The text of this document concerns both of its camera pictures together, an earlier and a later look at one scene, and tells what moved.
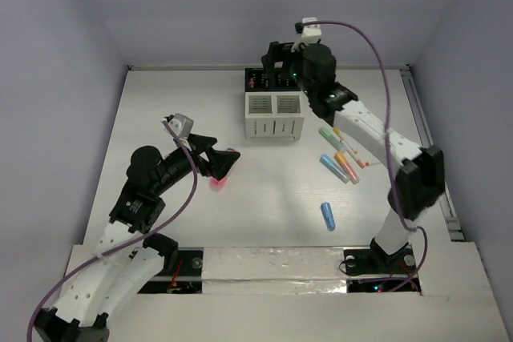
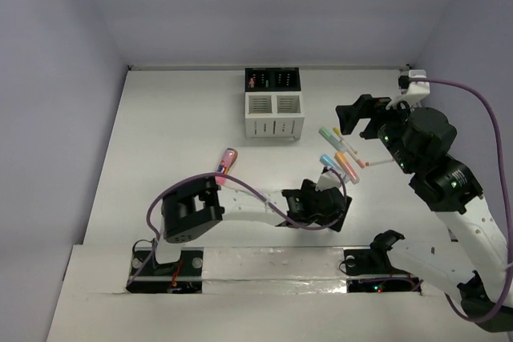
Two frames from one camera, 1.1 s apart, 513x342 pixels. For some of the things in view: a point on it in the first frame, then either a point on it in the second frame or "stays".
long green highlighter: x=332 y=137 stays
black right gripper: x=279 y=51 -> x=365 y=106
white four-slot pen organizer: x=274 y=107 stays
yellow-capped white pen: x=360 y=162 stays
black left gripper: x=201 y=156 -> x=337 y=206
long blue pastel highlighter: x=325 y=160 stays
